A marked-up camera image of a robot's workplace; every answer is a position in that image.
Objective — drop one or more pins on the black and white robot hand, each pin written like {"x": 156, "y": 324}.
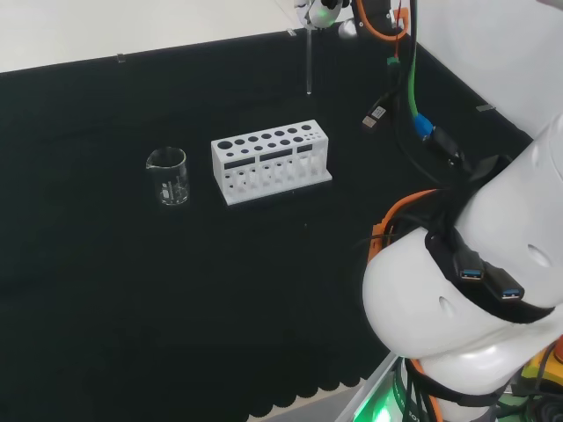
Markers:
{"x": 321, "y": 13}

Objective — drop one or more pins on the black bench cloth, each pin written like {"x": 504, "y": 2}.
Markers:
{"x": 132, "y": 285}

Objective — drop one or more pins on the small clear glass beaker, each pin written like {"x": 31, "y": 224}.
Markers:
{"x": 169, "y": 184}

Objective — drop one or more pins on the black USB socket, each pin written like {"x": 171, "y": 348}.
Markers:
{"x": 508, "y": 290}
{"x": 473, "y": 272}

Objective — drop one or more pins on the yellow stop button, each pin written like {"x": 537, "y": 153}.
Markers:
{"x": 545, "y": 369}

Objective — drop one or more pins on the clear cloth clip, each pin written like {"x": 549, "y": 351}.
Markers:
{"x": 290, "y": 31}
{"x": 486, "y": 108}
{"x": 121, "y": 58}

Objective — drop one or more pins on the white test tube rack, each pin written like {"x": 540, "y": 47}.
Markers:
{"x": 264, "y": 176}

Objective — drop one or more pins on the clear glass rod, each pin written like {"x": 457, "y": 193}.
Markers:
{"x": 309, "y": 61}

